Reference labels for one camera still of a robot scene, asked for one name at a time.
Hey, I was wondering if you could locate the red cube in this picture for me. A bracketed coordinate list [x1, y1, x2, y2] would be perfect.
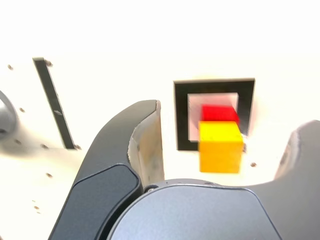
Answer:
[201, 104, 241, 126]

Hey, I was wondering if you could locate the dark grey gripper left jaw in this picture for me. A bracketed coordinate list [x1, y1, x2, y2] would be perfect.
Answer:
[48, 99, 166, 240]

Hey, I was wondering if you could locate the yellow cube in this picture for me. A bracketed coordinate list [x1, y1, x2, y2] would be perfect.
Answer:
[198, 121, 244, 174]

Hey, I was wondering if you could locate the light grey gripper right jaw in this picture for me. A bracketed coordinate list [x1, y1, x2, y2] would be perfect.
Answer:
[107, 119, 320, 240]

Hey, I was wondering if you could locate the black tape square outline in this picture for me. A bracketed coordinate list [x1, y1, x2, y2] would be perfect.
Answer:
[173, 78, 256, 152]

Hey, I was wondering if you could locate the black tape strip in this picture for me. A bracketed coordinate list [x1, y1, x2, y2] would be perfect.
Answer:
[32, 57, 78, 151]

